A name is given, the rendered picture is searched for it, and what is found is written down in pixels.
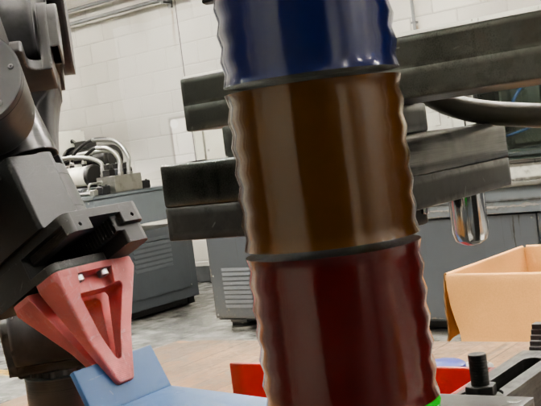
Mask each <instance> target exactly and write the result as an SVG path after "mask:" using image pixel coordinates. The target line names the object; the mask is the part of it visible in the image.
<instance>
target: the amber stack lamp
mask: <svg viewBox="0 0 541 406"><path fill-rule="evenodd" d="M400 79H401V73H400V72H376V73H367V74H357V75H350V76H342V77H329V78H322V79H315V80H310V81H298V82H293V83H287V84H281V85H272V86H267V87H262V88H257V89H249V90H245V91H241V92H237V93H231V94H229V95H226V96H225V100H226V103H227V105H228V107H229V117H228V124H229V128H230V130H231V132H232V135H233V138H232V145H231V150H232V152H233V155H234V158H235V160H236V166H235V173H234V175H235V177H236V179H237V182H238V185H239V194H238V202H239V205H240V206H241V209H242V212H243V214H242V229H243V232H244V234H245V236H246V247H245V253H248V254H255V255H275V254H290V253H300V252H309V251H324V250H331V249H338V248H344V247H355V246H360V245H365V244H371V243H376V242H384V241H388V240H391V239H396V238H401V237H405V236H408V235H411V234H415V233H417V232H419V231H420V228H419V224H418V222H417V220H416V217H415V215H416V208H417V202H416V199H415V196H414V194H413V192H412V189H413V182H414V177H413V174H412V171H411V168H410V166H409V163H410V156H411V150H410V148H409V146H408V144H407V140H406V137H407V122H406V120H405V118H404V116H403V105H404V97H403V94H402V92H401V89H400V88H399V86H400Z"/></svg>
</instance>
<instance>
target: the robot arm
mask: <svg viewBox="0 0 541 406"><path fill-rule="evenodd" d="M64 75H65V76H69V75H76V65H75V57H74V51H73V45H72V34H71V28H70V23H69V18H68V10H67V5H66V0H0V338H1V343H2V348H3V352H4V355H5V359H6V365H7V369H8V372H9V377H10V378H14V377H18V378H19V379H24V381H25V387H26V393H27V403H28V406H85V405H84V403H83V401H82V399H81V397H80V395H79V393H78V391H77V389H76V386H75V384H74V382H73V381H72V378H71V376H70V374H71V373H73V372H74V371H78V370H80V369H83V368H86V367H89V366H92V365H94V364H98V365H99V366H100V368H101V369H102V370H103V371H104V372H105V373H106V374H107V375H108V376H109V377H110V378H111V379H112V380H113V382H114V383H115V384H117V385H120V384H122V383H125V382H128V381H131V380H132V379H133V378H134V363H133V351H132V338H131V313H132V296H133V278H134V264H133V262H132V260H131V259H130V256H127V255H129V254H130V253H131V252H133V251H134V250H136V249H137V248H138V247H140V246H141V245H142V244H143V243H144V242H145V241H146V240H147V236H146V234H145V232H144V230H143V228H142V226H141V224H140V222H141V220H142V218H141V216H140V214H139V212H138V210H137V208H136V206H135V204H134V202H133V201H127V202H122V203H117V204H112V205H103V206H98V207H93V208H89V209H87V208H86V206H85V203H84V202H83V200H82V198H81V195H80V194H79V192H78V190H77V188H76V186H75V184H74V182H73V180H72V177H71V176H70V174H69V172H68V169H67V168H66V166H65V164H64V161H63V160H62V158H61V156H60V149H59V120H60V107H61V105H62V102H63V98H62V90H65V83H64Z"/></svg>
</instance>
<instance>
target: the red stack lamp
mask: <svg viewBox="0 0 541 406"><path fill-rule="evenodd" d="M420 242H421V236H419V235H417V234H411V235H408V236H405V237H401V238H396V239H391V240H388V241H384V242H376V243H371V244H365V245H360V246H350V247H344V248H338V249H331V250H324V251H309V252H300V253H290V254H275V255H255V254H252V255H249V256H248V257H246V262H247V264H248V266H249V269H250V282H249V286H250V289H251V291H252V293H253V295H254V302H253V309H252V310H253V313H254V316H255V318H256V321H257V329H256V338H257V339H258V343H259V345H260V347H261V348H260V355H259V362H260V364H261V367H262V370H263V372H264V375H263V381H262V387H263V389H264V392H265V393H266V397H267V401H266V406H426V405H428V404H430V403H431V402H432V401H434V400H435V399H436V398H437V397H438V396H439V394H440V389H439V386H438V383H437V382H436V369H437V364H436V361H435V359H434V356H433V353H432V350H433V344H434V338H433V336H432V333H431V330H430V328H429V325H430V318H431V313H430V311H429V308H428V306H427V302H426V299H427V285H426V283H425V281H424V278H423V268H424V261H423V257H422V255H421V253H420V250H419V248H420Z"/></svg>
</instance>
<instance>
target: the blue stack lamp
mask: <svg viewBox="0 0 541 406"><path fill-rule="evenodd" d="M213 13H214V15H215V17H216V20H217V23H218V25H217V40H218V43H219V44H220V47H221V59H220V65H221V68H222V70H223V73H224V74H225V80H224V88H223V90H249V89H257V88H262V87H267V86H272V85H281V84H287V83H293V82H298V81H310V80H315V79H322V78H329V77H342V76H350V75H357V74H367V73H379V72H383V71H387V70H391V69H393V68H397V67H399V66H400V64H399V61H398V58H397V56H396V54H395V51H396V44H397V38H396V35H395V33H394V30H393V27H392V25H393V18H394V12H393V9H392V7H391V4H390V1H389V0H214V3H213Z"/></svg>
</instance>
